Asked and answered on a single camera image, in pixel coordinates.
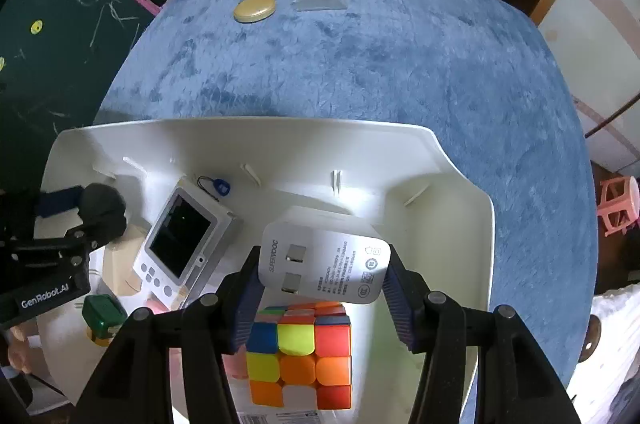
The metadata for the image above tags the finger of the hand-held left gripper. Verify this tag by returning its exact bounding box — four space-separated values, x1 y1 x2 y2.
37 185 86 220
10 183 128 265

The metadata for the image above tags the blue tag with cord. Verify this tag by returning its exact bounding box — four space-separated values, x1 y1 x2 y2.
196 175 232 200

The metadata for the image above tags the white handheld screen device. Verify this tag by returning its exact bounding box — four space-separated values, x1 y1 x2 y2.
132 185 237 305

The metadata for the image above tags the white paper label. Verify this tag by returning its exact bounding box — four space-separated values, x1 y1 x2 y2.
235 409 321 424

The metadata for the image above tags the white bed sheet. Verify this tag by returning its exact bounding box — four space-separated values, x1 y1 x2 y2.
565 284 640 424

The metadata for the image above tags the green small toy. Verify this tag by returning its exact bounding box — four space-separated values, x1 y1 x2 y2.
82 294 128 347

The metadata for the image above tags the pink framed green chalkboard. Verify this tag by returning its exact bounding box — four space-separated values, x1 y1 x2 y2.
0 0 166 205

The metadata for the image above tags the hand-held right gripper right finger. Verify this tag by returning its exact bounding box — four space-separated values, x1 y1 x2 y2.
382 246 573 424

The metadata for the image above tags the yellow oval disc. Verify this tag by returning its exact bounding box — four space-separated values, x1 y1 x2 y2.
234 0 277 25

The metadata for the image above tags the blue fluffy blanket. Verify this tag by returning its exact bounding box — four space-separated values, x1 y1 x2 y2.
97 0 601 424

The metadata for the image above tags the white charger plug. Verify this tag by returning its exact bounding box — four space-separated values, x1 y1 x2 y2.
257 205 392 306

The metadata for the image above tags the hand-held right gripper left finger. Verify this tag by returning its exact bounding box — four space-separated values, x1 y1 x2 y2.
75 246 266 424

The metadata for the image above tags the colourful puzzle cube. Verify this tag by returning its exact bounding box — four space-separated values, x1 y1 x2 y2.
246 301 353 411

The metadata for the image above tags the beige plastic device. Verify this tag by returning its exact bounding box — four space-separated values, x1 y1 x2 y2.
102 229 151 300

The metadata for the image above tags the person's left hand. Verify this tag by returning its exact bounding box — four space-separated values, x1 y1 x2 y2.
7 324 43 375

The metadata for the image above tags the white plastic bin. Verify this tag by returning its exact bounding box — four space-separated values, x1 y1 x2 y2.
37 116 497 424

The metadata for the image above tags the pink plastic stool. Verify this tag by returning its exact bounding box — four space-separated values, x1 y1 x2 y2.
597 175 640 239

